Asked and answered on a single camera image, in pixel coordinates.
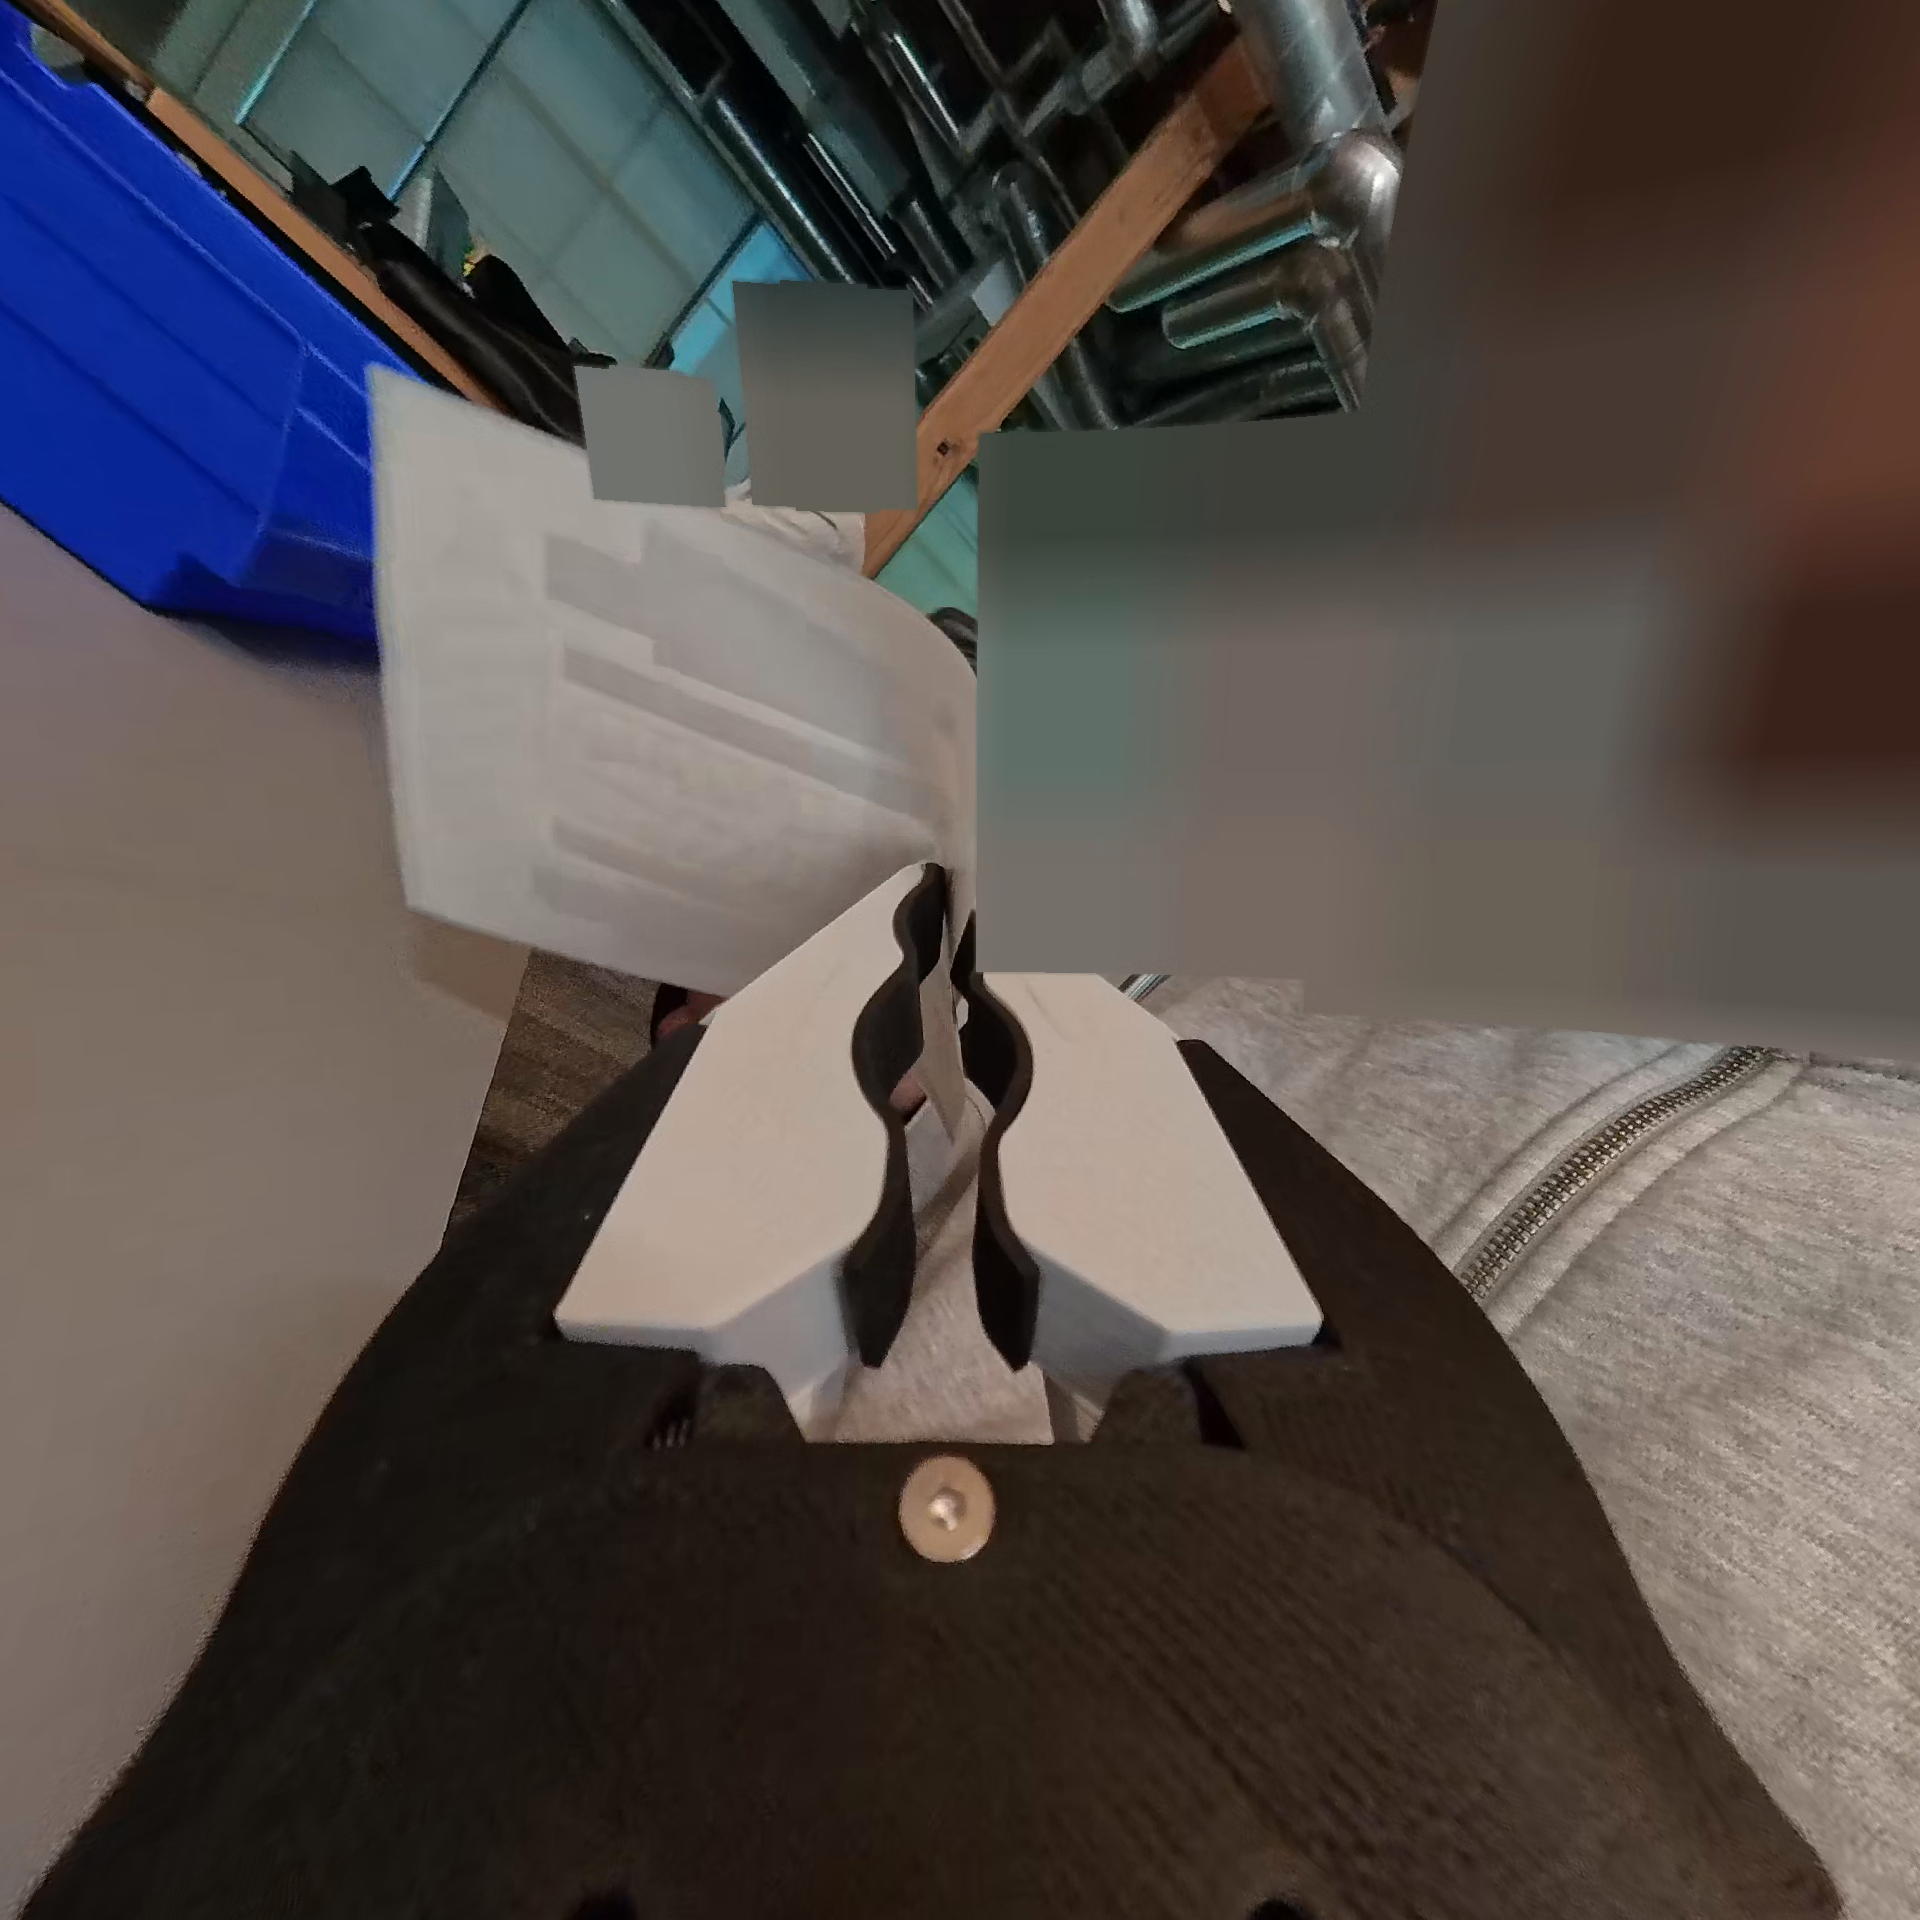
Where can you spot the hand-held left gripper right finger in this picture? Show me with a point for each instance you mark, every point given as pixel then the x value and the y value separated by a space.
pixel 1155 1198

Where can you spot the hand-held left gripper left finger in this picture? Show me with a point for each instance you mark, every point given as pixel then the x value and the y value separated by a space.
pixel 719 1198

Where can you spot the white paper sheet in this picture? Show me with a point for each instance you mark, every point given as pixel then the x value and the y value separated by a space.
pixel 631 705

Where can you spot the grey zip hoodie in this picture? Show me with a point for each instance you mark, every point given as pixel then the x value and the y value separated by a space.
pixel 1695 1423

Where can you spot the black office chair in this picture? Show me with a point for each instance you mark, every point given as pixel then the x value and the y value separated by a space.
pixel 453 313

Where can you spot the blue plastic bin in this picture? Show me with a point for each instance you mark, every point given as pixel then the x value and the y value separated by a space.
pixel 118 376

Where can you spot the thin wooden beam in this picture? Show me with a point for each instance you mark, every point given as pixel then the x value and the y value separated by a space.
pixel 256 195

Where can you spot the silver elbow duct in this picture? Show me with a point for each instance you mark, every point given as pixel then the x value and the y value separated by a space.
pixel 1321 195

